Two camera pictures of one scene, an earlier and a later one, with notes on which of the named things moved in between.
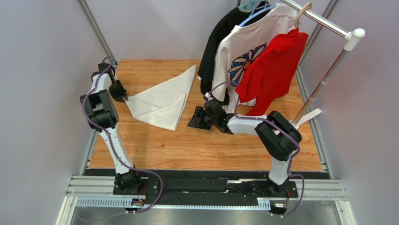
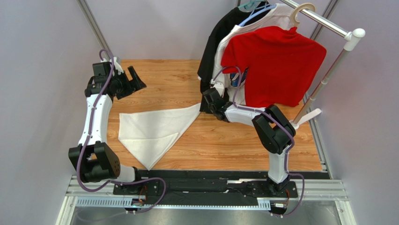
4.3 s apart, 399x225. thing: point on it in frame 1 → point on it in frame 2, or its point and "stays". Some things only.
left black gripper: [119, 96] → [132, 86]
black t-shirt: [220, 24] stays
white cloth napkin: [162, 104] → [151, 136]
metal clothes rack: [350, 35] stays
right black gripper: [199, 118] → [210, 97]
